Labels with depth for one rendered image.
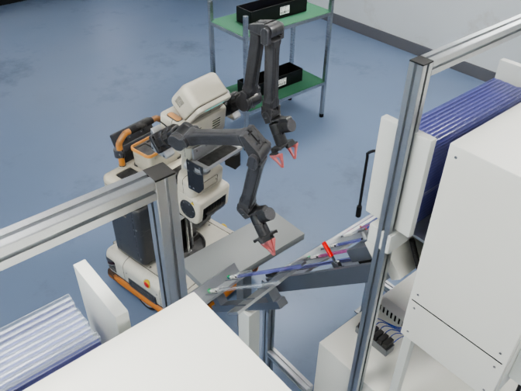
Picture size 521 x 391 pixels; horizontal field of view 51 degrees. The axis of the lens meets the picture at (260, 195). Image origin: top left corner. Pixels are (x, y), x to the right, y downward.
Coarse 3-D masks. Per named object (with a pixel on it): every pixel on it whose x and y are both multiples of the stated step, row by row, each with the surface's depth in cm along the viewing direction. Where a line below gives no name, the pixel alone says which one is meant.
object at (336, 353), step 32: (352, 320) 227; (384, 320) 227; (320, 352) 221; (352, 352) 215; (416, 352) 215; (320, 384) 231; (384, 384) 203; (416, 384) 204; (448, 384) 204; (512, 384) 204
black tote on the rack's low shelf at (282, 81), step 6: (282, 66) 468; (288, 66) 473; (294, 66) 468; (282, 72) 472; (288, 72) 477; (294, 72) 457; (300, 72) 462; (282, 78) 451; (288, 78) 456; (294, 78) 460; (300, 78) 466; (240, 84) 441; (258, 84) 459; (282, 84) 454; (288, 84) 459; (240, 90) 444
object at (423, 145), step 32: (480, 32) 141; (512, 32) 147; (448, 64) 131; (512, 64) 171; (384, 128) 144; (384, 160) 149; (416, 160) 140; (384, 192) 154; (416, 192) 144; (416, 224) 158; (384, 288) 286; (384, 352) 212
